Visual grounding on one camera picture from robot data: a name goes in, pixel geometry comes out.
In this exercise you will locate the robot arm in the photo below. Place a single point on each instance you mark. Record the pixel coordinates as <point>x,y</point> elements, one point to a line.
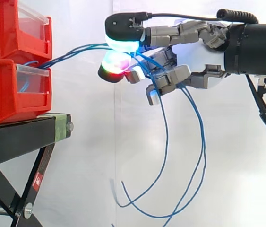
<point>253,47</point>

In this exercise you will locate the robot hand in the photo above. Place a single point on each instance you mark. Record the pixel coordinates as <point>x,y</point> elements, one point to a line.
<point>194,56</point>

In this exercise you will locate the black stand with green tape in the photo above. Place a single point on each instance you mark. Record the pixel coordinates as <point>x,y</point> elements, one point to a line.
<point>17,132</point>

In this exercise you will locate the red plastic bin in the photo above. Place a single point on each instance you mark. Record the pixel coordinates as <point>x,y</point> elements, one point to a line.
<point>2,94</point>
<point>5,28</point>

